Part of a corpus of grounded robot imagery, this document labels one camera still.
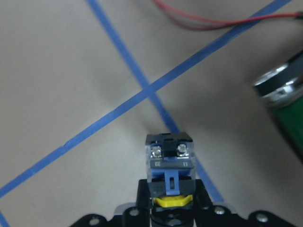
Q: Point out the green push button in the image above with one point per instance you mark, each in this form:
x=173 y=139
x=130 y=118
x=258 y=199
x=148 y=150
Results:
x=171 y=179

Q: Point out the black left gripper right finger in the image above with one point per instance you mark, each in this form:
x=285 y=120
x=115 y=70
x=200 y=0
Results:
x=214 y=214

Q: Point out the green conveyor belt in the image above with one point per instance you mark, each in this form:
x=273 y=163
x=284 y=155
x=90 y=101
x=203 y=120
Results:
x=281 y=90

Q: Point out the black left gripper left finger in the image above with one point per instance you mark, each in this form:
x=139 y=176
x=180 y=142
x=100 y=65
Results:
x=136 y=214

